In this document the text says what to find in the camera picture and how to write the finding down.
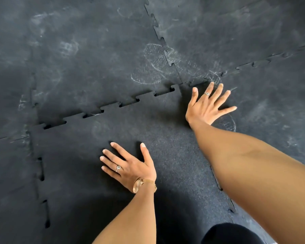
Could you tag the person's left hand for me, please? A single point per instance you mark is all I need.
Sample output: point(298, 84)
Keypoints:
point(134, 170)

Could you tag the person's left middle finger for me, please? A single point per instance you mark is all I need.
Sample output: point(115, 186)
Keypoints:
point(113, 156)

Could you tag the person's left thumb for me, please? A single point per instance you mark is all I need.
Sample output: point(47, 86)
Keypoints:
point(145, 153)

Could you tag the person's right little finger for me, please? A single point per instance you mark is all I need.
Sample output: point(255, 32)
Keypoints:
point(227, 110)

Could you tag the person's right hand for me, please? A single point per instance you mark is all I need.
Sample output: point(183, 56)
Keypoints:
point(204, 110)

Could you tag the gold wristwatch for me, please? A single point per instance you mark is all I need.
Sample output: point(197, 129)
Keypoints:
point(137, 185)

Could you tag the person's black trouser leg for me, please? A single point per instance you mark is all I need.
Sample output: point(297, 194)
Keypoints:
point(231, 235)

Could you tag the person's left forearm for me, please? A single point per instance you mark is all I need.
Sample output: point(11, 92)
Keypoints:
point(132, 218)

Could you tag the person's right thumb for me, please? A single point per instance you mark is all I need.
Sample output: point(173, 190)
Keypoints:
point(193, 97)

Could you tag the black interlocking rubber mat tile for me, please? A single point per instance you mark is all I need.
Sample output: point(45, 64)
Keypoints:
point(9, 73)
point(12, 193)
point(274, 104)
point(231, 32)

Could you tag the person's right forearm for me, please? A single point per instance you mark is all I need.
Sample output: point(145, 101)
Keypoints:
point(256, 175)

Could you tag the person's left little finger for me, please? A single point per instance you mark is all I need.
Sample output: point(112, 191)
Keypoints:
point(111, 173)

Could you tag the black mat tile with footprints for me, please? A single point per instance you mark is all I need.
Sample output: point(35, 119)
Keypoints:
point(96, 55)

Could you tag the person's right middle finger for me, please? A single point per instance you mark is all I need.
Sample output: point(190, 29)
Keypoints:
point(216, 93)

